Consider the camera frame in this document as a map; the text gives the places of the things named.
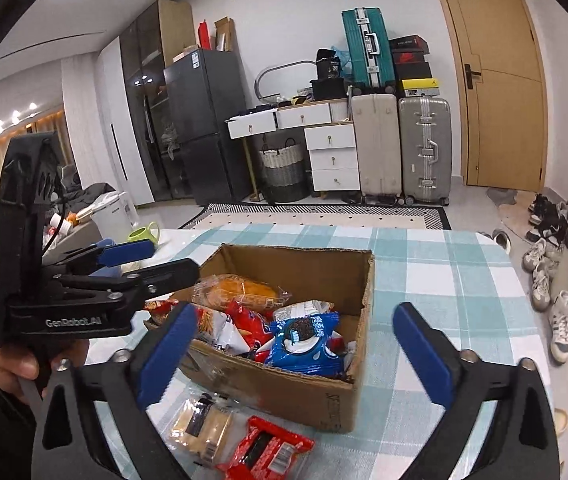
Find dark shoebox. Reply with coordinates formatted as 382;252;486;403
389;35;421;53

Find person's left hand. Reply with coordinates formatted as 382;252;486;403
0;340;90;405

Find wooden door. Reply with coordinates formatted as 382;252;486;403
425;0;549;193

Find scattered sneakers group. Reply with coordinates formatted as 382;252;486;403
478;192;568;366

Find green mug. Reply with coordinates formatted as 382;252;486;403
128;221;161;250

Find teal suitcase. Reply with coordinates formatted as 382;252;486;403
341;7;397;93

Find silver curved frame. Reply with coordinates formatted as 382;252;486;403
255;60;317;106

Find white desk with drawers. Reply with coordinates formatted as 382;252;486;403
226;97;362;196

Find orange snack packet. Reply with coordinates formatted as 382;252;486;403
191;274;289;313

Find white red noodle snack bag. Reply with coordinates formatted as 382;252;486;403
146;300;245;356

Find black white patterned rug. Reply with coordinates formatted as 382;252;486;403
179;202;452;231

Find red black snack packet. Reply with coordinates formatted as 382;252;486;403
216;415;315;480

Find beige suitcase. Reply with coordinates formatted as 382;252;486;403
351;92;405;204

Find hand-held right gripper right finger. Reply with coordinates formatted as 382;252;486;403
393;301;562;480

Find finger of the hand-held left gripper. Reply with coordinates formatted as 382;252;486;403
61;259;201;306
44;240;157;276

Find dark grey refrigerator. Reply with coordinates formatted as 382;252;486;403
164;49;255;206

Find dark glass cabinet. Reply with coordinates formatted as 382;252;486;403
119;0;195;203

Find red cone crisps bag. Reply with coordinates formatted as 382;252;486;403
224;300;275;358

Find silver suitcase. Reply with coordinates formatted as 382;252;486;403
398;96;453;207

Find flat black box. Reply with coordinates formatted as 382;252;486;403
310;79;349;101

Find teal checked tablecloth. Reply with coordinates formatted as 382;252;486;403
84;224;554;480

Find dark jacket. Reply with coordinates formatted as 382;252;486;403
61;180;116;213

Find beige cracker packet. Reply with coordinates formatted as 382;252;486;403
164;392;242;463

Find yellow black shoebox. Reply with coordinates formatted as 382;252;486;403
400;77;438;99

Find brown cardboard box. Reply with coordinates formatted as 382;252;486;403
144;243;375;433

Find white countertop appliance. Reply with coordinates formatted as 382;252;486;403
91;191;141;241

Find tall cardboard box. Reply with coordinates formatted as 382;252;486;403
214;16;237;53

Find woven laundry basket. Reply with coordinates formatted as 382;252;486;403
258;137;309;203

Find blue plastic bag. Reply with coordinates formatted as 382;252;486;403
331;45;351;78

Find red black shoebox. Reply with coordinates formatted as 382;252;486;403
391;50;432;67

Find blue cookie packet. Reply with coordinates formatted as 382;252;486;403
264;311;342;376

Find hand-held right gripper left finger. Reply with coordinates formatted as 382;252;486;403
31;302;199;480

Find purple white snack packet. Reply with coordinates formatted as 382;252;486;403
271;300;335;323

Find black labelled box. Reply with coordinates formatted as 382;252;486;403
316;49;342;81

